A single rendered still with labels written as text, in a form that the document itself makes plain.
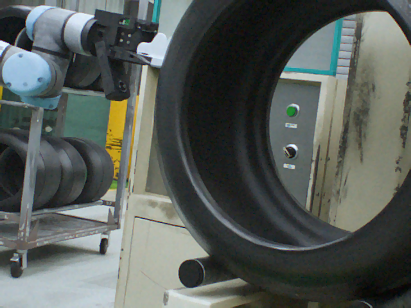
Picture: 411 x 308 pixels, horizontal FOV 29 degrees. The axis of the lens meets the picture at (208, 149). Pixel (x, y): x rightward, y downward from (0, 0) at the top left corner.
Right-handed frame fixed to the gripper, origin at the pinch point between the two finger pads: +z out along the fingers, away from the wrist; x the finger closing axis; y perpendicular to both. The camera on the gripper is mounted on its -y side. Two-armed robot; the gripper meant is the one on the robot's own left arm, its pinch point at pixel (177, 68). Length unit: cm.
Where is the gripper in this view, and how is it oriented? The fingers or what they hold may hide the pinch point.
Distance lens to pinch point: 139.6
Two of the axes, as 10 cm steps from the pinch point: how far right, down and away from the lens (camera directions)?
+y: 2.3, -9.7, -1.2
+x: 5.4, 0.2, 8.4
